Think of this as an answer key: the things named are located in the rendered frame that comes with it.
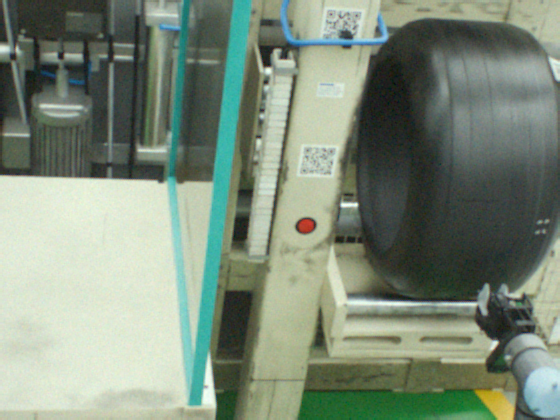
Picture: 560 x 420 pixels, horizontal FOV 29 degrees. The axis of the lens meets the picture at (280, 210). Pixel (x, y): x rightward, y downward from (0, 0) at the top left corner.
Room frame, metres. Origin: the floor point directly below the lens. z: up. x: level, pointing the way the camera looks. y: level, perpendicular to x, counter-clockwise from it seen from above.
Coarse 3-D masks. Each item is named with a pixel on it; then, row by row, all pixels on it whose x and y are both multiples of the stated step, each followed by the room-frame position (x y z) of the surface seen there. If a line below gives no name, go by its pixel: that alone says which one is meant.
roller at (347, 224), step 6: (342, 216) 2.04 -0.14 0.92; (348, 216) 2.05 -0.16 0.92; (354, 216) 2.05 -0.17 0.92; (342, 222) 2.03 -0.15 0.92; (348, 222) 2.03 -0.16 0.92; (354, 222) 2.03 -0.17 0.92; (336, 228) 2.02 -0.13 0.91; (342, 228) 2.02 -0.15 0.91; (348, 228) 2.02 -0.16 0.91; (354, 228) 2.03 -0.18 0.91; (342, 234) 2.03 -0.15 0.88; (348, 234) 2.03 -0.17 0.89; (354, 234) 2.03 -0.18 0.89; (360, 234) 2.03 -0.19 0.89
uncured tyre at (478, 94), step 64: (384, 64) 2.05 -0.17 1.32; (448, 64) 1.83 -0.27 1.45; (512, 64) 1.86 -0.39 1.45; (384, 128) 2.18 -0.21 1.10; (448, 128) 1.72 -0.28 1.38; (512, 128) 1.74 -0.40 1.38; (384, 192) 2.10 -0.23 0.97; (448, 192) 1.66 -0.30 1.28; (512, 192) 1.68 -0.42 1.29; (384, 256) 1.77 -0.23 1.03; (448, 256) 1.64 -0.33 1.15; (512, 256) 1.67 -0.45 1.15
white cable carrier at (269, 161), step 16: (288, 64) 1.78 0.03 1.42; (272, 80) 1.79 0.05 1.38; (288, 80) 1.78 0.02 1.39; (272, 96) 1.78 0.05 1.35; (288, 96) 1.78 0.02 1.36; (272, 112) 1.78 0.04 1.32; (272, 128) 1.78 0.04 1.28; (272, 144) 1.78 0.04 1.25; (272, 160) 1.78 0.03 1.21; (256, 176) 1.81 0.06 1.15; (272, 176) 1.78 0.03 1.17; (256, 192) 1.79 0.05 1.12; (272, 192) 1.78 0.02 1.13; (256, 208) 1.78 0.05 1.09; (256, 224) 1.78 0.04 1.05; (256, 240) 1.78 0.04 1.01
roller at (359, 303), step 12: (348, 300) 1.75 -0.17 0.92; (360, 300) 1.75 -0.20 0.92; (372, 300) 1.76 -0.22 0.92; (384, 300) 1.77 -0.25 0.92; (396, 300) 1.77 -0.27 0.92; (408, 300) 1.78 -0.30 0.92; (420, 300) 1.78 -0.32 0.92; (432, 300) 1.79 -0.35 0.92; (444, 300) 1.80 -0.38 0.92; (456, 300) 1.80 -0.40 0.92; (468, 300) 1.81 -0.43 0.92; (348, 312) 1.74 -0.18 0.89; (360, 312) 1.74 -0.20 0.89; (372, 312) 1.75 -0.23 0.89; (384, 312) 1.76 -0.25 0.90; (396, 312) 1.76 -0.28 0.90; (408, 312) 1.77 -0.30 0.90; (420, 312) 1.77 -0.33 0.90; (432, 312) 1.78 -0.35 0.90; (444, 312) 1.79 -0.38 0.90; (456, 312) 1.79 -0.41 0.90; (468, 312) 1.80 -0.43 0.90
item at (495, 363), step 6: (498, 342) 1.55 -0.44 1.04; (498, 348) 1.54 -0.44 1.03; (492, 354) 1.56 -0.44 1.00; (498, 354) 1.53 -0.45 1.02; (486, 360) 1.57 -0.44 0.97; (492, 360) 1.55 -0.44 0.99; (498, 360) 1.54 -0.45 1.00; (504, 360) 1.54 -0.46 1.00; (486, 366) 1.57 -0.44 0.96; (492, 366) 1.55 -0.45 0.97; (498, 366) 1.55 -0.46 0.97; (504, 366) 1.56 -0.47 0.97; (492, 372) 1.56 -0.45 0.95; (498, 372) 1.56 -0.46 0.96; (504, 372) 1.56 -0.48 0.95
